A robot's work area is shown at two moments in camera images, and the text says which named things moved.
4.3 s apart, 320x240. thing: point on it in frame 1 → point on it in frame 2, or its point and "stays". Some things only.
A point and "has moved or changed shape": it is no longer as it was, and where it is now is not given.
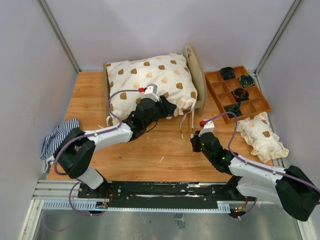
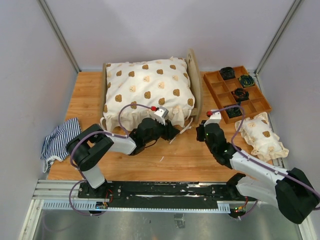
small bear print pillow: x=257 y=132 stays
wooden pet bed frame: x=196 y=59 has moved or changed shape
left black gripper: x=167 y=107 → x=170 y=131
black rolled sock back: x=227 y=72 stays
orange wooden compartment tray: x=237 y=98 stays
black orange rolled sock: x=240 y=94 stays
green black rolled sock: x=246 y=81 stays
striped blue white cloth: x=47 y=151 stays
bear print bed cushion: x=170 y=72 has moved or changed shape
